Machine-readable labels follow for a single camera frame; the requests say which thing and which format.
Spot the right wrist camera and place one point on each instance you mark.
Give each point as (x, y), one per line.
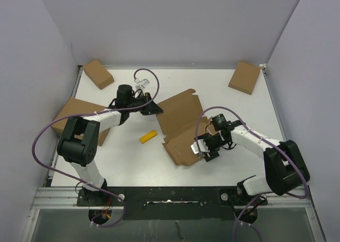
(200, 148)

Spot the yellow wooden block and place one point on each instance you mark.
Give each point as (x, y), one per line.
(148, 136)

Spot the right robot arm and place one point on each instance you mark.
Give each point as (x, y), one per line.
(285, 168)

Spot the small folded cardboard box left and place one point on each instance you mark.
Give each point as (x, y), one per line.
(98, 74)

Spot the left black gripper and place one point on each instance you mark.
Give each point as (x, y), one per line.
(151, 108)

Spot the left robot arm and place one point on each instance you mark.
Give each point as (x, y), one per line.
(79, 140)

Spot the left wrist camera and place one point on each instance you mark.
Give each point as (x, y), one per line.
(141, 84)

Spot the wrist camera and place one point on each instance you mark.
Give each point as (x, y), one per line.
(141, 84)
(200, 148)

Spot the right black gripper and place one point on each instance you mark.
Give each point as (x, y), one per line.
(211, 155)

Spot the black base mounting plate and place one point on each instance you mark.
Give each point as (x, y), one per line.
(167, 203)

